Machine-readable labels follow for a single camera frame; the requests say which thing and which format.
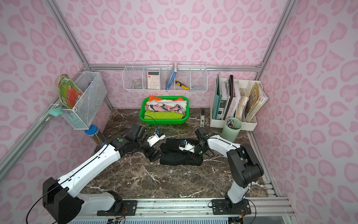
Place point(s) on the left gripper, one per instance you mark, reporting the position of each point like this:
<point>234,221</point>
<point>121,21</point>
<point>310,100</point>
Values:
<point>152,152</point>

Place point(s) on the black shorts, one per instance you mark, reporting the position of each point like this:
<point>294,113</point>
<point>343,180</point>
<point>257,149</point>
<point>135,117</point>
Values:
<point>172,155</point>

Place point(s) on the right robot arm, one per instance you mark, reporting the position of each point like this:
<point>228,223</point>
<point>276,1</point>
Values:
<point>244,165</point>

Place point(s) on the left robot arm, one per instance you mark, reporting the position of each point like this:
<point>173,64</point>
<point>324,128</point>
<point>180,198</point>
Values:
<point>63,198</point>

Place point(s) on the mint green pencil cup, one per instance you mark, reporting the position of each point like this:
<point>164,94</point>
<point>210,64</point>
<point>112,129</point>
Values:
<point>231,134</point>

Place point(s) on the bundle of pencils in cup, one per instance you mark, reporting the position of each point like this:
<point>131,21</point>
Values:
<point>230,123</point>

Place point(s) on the green plastic basket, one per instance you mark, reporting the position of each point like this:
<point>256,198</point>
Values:
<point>164,121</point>

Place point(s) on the folded clothes in basket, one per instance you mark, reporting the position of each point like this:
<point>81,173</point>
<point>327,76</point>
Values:
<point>158,108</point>

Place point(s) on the teal folder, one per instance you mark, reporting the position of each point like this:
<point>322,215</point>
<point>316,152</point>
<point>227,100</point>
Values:
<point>217,100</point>

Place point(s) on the blue lidded pencil tube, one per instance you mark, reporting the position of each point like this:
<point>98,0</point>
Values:
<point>96,135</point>

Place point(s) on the white book organizer box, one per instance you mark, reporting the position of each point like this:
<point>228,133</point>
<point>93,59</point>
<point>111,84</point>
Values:
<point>235,95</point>

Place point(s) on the yellow utility knife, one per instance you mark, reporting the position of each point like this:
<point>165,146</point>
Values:
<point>182,85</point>

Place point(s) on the white mesh side basket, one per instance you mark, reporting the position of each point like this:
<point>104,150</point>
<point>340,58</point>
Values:
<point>85,110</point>

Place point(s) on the orange English textbook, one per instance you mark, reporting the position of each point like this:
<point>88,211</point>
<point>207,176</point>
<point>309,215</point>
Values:
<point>253,102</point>

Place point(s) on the white orange calculator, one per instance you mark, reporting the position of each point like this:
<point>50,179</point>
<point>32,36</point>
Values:
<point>153,80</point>

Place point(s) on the blue book on shelf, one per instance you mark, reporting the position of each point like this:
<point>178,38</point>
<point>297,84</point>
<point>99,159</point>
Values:
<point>171,76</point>

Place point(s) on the green red snack packet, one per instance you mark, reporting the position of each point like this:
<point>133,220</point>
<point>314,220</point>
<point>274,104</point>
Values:
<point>69,92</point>

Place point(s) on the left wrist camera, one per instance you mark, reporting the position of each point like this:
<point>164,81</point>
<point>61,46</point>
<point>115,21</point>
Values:
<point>152,140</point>

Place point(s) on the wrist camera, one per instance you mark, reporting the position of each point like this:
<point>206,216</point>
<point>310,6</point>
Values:
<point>184,145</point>
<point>152,140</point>

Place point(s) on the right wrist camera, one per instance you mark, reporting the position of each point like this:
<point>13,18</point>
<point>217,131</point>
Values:
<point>184,145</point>

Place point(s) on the white wire wall shelf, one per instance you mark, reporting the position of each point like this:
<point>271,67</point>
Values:
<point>192,74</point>

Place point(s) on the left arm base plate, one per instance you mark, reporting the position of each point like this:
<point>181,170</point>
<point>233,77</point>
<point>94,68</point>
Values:
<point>121,207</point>

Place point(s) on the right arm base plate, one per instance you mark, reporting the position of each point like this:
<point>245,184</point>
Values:
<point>226,207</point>

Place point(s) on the mint green wall hook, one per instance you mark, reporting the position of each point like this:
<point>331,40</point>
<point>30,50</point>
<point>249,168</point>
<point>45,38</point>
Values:
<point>56,112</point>

